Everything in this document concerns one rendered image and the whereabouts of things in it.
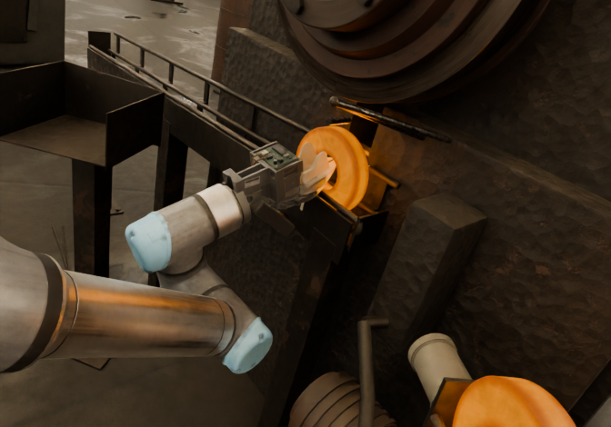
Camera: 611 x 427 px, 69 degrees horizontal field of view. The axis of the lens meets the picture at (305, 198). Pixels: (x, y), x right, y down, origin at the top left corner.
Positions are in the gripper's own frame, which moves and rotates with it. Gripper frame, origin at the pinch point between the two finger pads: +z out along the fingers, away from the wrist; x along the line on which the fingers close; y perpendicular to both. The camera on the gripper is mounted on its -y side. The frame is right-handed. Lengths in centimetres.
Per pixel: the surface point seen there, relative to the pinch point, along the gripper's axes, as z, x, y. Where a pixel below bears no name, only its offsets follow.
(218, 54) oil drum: 115, 261, -90
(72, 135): -31, 52, -6
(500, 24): 5.6, -21.7, 28.9
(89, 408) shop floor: -54, 25, -61
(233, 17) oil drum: 126, 251, -62
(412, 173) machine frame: 7.2, -12.4, 2.1
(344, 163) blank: -0.2, -3.8, 2.9
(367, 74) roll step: 0.7, -6.8, 19.4
